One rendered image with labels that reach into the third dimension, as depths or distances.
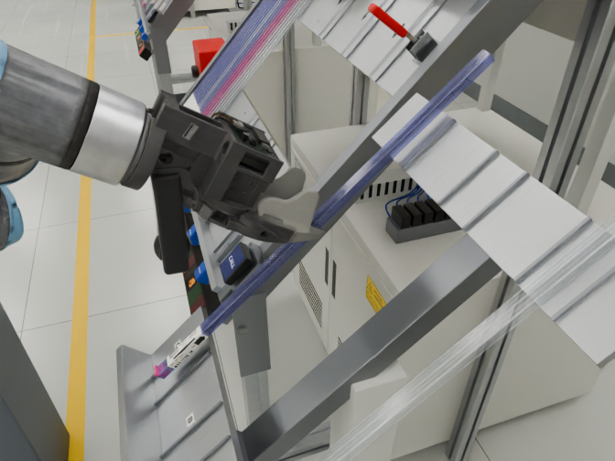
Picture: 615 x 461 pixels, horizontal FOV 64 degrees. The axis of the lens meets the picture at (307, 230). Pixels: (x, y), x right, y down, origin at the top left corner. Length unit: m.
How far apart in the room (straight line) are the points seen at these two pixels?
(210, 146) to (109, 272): 1.60
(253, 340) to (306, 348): 0.86
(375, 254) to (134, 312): 1.05
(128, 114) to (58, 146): 0.06
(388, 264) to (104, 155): 0.66
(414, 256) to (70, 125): 0.73
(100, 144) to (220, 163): 0.10
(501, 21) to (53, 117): 0.53
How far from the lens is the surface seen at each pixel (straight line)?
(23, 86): 0.41
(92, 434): 1.56
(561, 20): 1.01
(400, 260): 0.98
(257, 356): 0.79
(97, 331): 1.80
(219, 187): 0.44
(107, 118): 0.42
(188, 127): 0.43
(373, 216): 1.09
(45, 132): 0.41
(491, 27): 0.70
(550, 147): 0.84
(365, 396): 0.54
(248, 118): 0.99
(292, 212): 0.49
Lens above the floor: 1.25
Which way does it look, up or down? 37 degrees down
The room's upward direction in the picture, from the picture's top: straight up
